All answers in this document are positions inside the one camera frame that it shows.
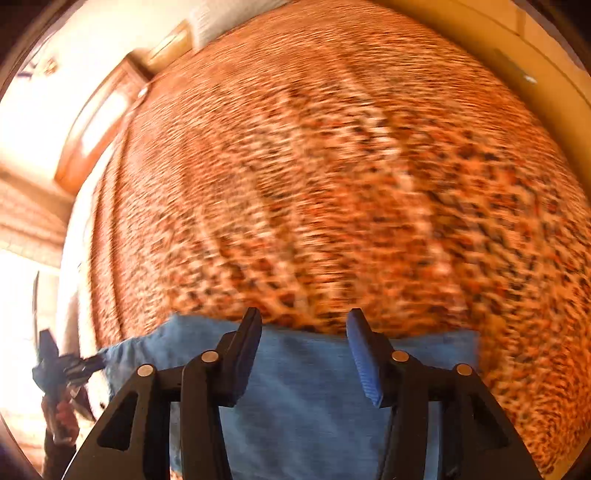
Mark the blue denim pants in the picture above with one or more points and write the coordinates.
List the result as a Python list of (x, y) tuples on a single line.
[(300, 397)]

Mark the person's left forearm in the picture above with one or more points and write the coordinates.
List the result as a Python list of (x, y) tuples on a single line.
[(57, 459)]

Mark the wooden wardrobe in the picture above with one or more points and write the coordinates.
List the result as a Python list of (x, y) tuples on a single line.
[(531, 120)]

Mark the striped grey pillow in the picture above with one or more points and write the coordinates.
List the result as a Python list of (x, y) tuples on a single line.
[(221, 23)]

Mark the carved wooden headboard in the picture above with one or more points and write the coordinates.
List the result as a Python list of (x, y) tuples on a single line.
[(92, 134)]

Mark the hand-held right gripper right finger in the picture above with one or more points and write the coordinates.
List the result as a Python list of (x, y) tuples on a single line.
[(364, 360)]

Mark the person's left hand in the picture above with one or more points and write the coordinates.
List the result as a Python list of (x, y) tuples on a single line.
[(62, 422)]

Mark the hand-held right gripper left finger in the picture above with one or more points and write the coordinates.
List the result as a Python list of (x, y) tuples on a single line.
[(248, 360)]

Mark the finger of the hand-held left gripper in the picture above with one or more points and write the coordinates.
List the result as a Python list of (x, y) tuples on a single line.
[(87, 364), (47, 348)]

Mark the leopard print bedspread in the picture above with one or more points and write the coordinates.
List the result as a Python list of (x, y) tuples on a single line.
[(323, 184)]

